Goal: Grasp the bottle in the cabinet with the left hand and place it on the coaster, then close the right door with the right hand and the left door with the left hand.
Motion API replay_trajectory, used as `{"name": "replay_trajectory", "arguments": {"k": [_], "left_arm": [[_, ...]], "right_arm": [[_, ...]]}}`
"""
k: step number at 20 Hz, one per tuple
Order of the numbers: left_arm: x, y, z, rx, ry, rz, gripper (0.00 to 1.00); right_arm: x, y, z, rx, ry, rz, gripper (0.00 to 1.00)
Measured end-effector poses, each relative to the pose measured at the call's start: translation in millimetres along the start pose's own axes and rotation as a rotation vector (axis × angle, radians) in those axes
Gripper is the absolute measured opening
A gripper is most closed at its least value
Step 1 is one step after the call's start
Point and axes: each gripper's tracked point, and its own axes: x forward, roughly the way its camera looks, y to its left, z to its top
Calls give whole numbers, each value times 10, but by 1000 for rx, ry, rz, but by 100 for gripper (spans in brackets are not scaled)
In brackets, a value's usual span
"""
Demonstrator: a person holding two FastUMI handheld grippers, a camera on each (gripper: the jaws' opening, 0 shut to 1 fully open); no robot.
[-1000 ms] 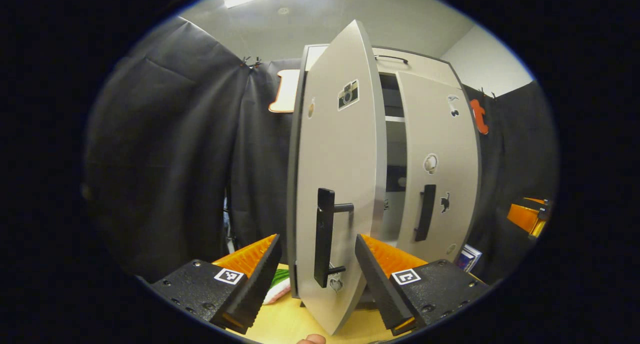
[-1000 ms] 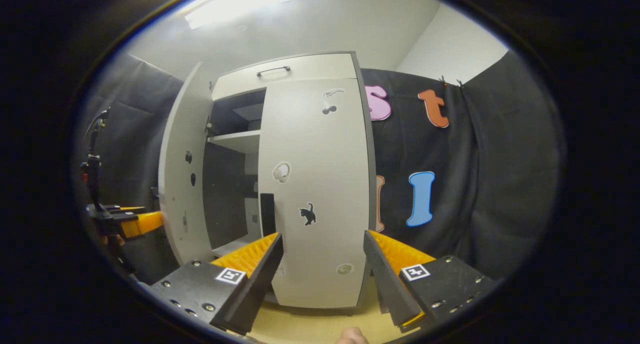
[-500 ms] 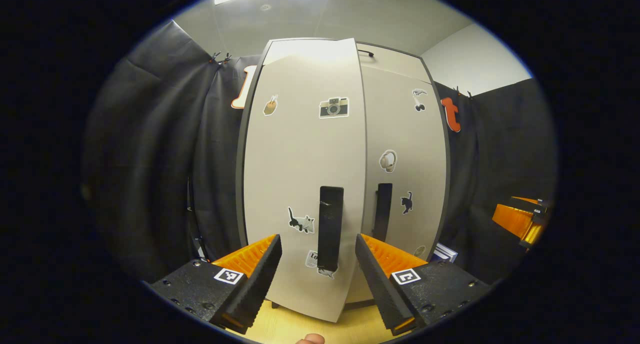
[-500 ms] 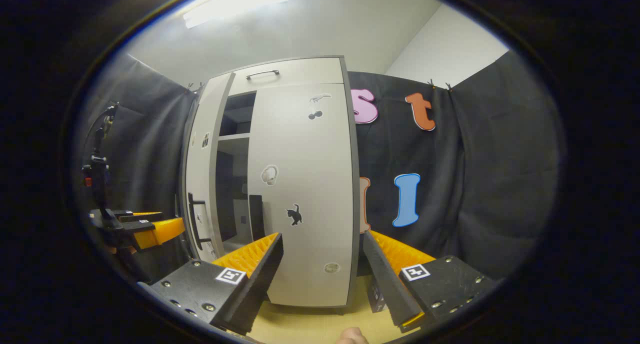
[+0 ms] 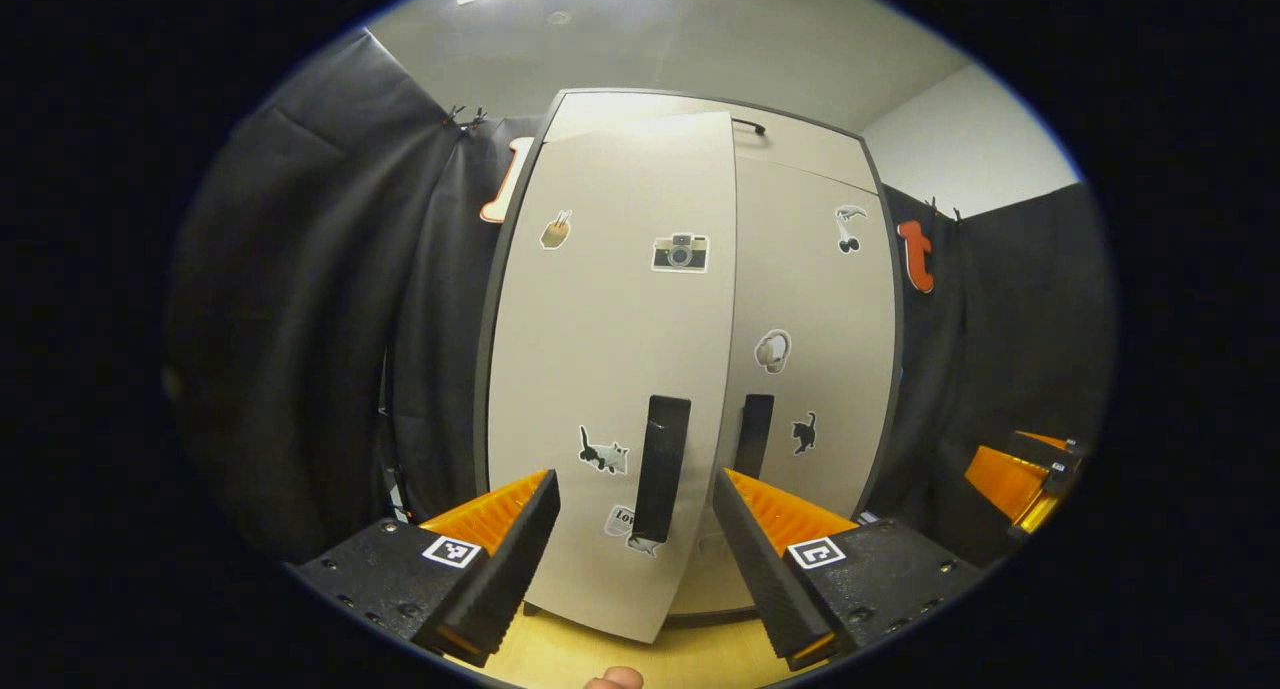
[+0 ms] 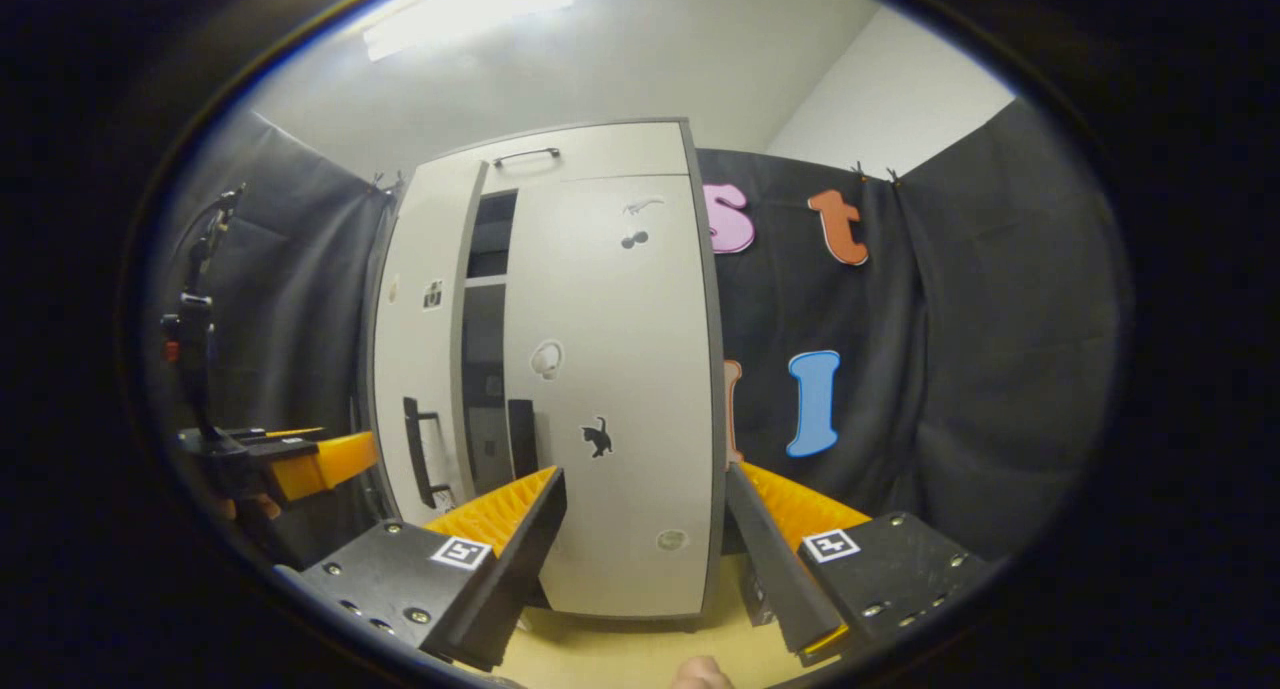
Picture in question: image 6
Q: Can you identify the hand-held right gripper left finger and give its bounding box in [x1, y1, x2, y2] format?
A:
[300, 467, 568, 672]

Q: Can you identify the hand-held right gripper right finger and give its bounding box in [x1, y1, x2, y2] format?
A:
[726, 461, 996, 668]

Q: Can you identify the white cabinet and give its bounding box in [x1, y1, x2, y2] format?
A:
[372, 117, 731, 635]

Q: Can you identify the white cabinet drawer front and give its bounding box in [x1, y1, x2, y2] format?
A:
[455, 121, 693, 195]

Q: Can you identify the dark blue small box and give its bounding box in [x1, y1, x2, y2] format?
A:
[738, 567, 771, 627]

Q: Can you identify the black backdrop cloth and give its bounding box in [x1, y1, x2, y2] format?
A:
[150, 94, 1136, 570]

